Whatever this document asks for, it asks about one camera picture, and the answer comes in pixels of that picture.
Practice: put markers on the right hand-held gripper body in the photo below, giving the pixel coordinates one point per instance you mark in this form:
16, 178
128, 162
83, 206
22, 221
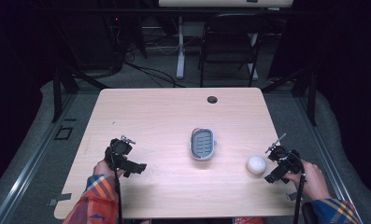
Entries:
286, 160

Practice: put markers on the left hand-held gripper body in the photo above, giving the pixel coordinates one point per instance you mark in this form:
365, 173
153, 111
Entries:
120, 149

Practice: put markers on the white round soap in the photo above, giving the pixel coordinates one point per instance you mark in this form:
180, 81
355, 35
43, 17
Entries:
256, 165

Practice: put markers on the grey soap dish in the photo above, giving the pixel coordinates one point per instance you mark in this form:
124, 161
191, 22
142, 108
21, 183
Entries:
202, 144

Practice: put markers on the person's left hand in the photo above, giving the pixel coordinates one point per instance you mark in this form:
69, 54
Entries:
102, 169

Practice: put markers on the person's right hand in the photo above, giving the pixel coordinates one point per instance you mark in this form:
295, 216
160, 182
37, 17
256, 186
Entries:
314, 182

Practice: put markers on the grey tape strip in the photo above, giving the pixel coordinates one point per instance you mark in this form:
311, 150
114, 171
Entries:
293, 196
60, 198

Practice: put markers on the person's right arm plaid sleeve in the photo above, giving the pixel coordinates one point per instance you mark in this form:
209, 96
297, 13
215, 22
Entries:
325, 149

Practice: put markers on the red packet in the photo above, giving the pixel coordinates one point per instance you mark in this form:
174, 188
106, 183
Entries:
249, 220

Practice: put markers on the black floor tape square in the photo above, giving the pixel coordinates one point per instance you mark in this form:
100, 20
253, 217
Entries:
63, 133

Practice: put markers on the black metal stand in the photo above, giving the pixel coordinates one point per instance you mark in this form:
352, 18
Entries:
311, 99
58, 93

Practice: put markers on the dark computer tower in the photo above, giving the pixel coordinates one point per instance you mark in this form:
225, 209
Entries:
92, 40

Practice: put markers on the white desk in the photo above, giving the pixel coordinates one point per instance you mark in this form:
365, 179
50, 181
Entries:
180, 46

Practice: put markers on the black folding chair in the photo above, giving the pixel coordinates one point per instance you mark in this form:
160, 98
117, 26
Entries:
230, 43

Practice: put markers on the aluminium floor rail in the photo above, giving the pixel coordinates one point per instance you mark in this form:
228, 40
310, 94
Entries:
30, 161

